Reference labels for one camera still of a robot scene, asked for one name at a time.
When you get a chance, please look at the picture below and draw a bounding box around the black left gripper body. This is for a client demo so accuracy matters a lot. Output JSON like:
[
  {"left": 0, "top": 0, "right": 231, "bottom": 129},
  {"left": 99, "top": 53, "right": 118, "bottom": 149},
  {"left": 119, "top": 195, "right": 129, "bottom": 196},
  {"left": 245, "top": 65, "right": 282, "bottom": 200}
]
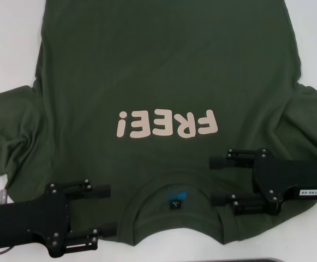
[{"left": 0, "top": 183, "right": 68, "bottom": 258}]

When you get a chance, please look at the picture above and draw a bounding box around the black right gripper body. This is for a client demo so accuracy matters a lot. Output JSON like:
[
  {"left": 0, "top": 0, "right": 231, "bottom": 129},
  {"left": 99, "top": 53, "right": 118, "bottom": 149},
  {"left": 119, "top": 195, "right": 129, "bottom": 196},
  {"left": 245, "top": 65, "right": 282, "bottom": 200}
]
[{"left": 252, "top": 149, "right": 317, "bottom": 211}]

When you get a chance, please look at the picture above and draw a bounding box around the dark green FREE T-shirt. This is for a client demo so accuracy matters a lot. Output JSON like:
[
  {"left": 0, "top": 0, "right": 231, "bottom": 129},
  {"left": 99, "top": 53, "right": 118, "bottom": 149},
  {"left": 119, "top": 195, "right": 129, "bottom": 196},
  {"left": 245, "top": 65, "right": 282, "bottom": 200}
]
[{"left": 0, "top": 0, "right": 317, "bottom": 248}]

